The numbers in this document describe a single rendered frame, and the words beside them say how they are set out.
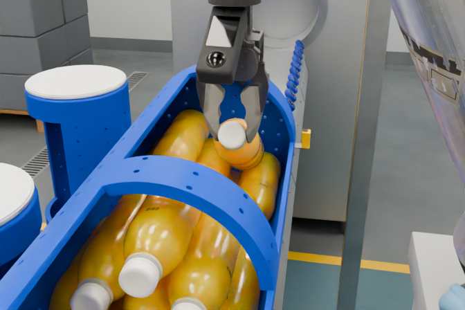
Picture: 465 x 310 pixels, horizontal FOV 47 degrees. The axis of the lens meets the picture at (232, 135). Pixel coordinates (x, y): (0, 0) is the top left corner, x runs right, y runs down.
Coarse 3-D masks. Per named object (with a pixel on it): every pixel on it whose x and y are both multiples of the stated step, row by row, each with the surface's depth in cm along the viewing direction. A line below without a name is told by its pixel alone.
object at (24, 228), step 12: (36, 192) 98; (36, 204) 96; (24, 216) 91; (36, 216) 96; (0, 228) 87; (12, 228) 89; (24, 228) 92; (36, 228) 96; (0, 240) 87; (12, 240) 89; (24, 240) 92; (0, 252) 88; (12, 252) 90; (0, 264) 88; (12, 264) 116; (0, 276) 117
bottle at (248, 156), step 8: (232, 120) 80; (240, 120) 81; (256, 136) 81; (216, 144) 81; (248, 144) 79; (256, 144) 81; (224, 152) 80; (232, 152) 79; (240, 152) 79; (248, 152) 80; (256, 152) 83; (224, 160) 82; (232, 160) 81; (240, 160) 81; (248, 160) 82; (256, 160) 89; (240, 168) 91; (248, 168) 93
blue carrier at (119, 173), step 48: (192, 96) 103; (144, 144) 100; (288, 144) 104; (96, 192) 58; (144, 192) 59; (192, 192) 58; (240, 192) 63; (288, 192) 83; (48, 240) 51; (240, 240) 59; (0, 288) 46; (48, 288) 66
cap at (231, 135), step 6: (222, 126) 77; (228, 126) 77; (234, 126) 76; (240, 126) 76; (222, 132) 76; (228, 132) 76; (234, 132) 76; (240, 132) 76; (222, 138) 76; (228, 138) 76; (234, 138) 76; (240, 138) 76; (222, 144) 76; (228, 144) 76; (234, 144) 76; (240, 144) 76
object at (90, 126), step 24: (96, 96) 143; (120, 96) 149; (48, 120) 143; (72, 120) 143; (96, 120) 145; (120, 120) 151; (48, 144) 167; (72, 144) 145; (96, 144) 147; (72, 168) 148; (72, 192) 152; (48, 216) 164
